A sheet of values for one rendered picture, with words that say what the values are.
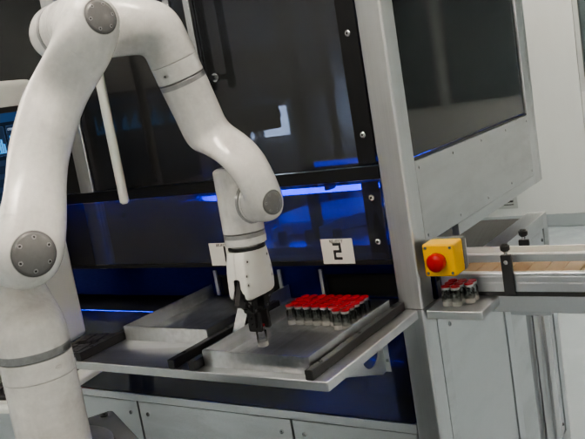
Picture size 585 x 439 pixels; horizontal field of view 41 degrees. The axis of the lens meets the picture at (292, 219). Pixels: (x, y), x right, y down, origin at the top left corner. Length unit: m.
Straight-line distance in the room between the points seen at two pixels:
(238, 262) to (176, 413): 0.88
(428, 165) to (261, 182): 0.51
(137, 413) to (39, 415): 1.10
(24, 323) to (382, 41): 0.90
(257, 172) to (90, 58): 0.36
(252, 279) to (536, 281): 0.62
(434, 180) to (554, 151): 4.57
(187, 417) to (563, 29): 4.70
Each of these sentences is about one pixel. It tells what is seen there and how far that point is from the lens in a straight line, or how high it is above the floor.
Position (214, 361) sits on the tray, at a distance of 1.62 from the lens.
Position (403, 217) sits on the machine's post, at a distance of 1.71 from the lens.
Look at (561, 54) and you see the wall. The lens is 6.30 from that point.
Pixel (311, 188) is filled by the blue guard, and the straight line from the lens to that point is 1.81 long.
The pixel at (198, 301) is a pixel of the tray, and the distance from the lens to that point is 2.13.
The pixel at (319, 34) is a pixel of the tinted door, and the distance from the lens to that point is 1.76.
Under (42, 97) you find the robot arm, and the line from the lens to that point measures 1.34.
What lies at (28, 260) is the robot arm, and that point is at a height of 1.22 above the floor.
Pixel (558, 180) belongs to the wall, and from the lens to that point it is 6.42.
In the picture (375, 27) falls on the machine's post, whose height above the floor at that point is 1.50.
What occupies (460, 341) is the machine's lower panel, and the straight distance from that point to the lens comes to 1.96.
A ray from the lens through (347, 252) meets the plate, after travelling 1.80.
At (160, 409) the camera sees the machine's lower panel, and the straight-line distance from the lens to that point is 2.36.
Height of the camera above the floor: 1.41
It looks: 10 degrees down
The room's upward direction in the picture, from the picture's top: 10 degrees counter-clockwise
